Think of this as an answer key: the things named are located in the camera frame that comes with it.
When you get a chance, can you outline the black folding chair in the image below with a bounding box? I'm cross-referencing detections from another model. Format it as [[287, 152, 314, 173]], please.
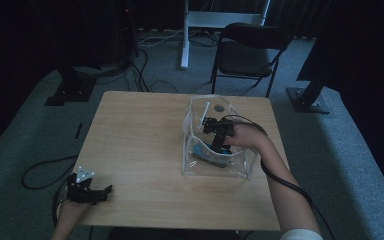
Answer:
[[209, 22, 293, 99]]

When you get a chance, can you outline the person's dark clothing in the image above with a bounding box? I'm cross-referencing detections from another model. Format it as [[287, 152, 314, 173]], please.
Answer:
[[108, 226, 242, 240]]

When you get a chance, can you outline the left hand-held gripper cable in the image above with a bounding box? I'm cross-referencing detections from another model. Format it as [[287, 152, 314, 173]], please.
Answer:
[[51, 186, 71, 228]]

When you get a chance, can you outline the hand-held gripper cable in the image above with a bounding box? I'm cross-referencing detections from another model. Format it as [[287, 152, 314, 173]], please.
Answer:
[[221, 114, 336, 240], [51, 186, 71, 228]]

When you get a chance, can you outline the person's right hand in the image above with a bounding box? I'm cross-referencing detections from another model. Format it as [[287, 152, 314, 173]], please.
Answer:
[[224, 123, 272, 154]]

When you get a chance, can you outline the black stand with base plate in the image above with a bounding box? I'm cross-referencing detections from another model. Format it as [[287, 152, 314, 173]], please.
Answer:
[[285, 39, 332, 115], [44, 63, 102, 107]]

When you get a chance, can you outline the black floor cable loop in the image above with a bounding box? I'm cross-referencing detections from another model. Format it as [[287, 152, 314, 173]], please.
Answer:
[[21, 155, 80, 191]]

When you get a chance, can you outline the white floor cable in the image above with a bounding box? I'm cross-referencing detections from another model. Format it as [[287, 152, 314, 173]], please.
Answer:
[[137, 28, 185, 48]]

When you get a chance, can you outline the person's left hand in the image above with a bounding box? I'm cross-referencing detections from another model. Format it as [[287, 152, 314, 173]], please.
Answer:
[[56, 199, 92, 227]]

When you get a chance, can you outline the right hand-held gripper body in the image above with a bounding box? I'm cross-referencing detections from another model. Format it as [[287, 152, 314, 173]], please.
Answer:
[[214, 117, 237, 138]]

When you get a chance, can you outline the white metal desk frame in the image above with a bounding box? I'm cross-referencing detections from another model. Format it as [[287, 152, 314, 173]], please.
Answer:
[[180, 0, 272, 70]]

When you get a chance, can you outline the black floor cable bundle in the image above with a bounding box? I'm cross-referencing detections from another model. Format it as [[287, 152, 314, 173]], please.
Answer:
[[94, 46, 181, 94]]

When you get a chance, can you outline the blue toy car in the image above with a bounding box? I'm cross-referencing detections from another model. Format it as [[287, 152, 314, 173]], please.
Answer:
[[191, 141, 234, 168]]

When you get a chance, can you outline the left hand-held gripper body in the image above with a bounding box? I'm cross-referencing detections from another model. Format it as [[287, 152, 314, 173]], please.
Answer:
[[65, 165, 98, 205]]

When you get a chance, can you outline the right hand-held gripper cable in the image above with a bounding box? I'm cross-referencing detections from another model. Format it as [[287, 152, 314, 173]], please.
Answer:
[[221, 114, 336, 240]]

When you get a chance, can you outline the person's white sleeve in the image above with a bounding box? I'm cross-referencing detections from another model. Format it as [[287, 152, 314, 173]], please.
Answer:
[[279, 227, 325, 240]]

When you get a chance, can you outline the clear plastic bag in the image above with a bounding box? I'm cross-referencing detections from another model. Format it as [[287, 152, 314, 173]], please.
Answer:
[[180, 94, 260, 181]]

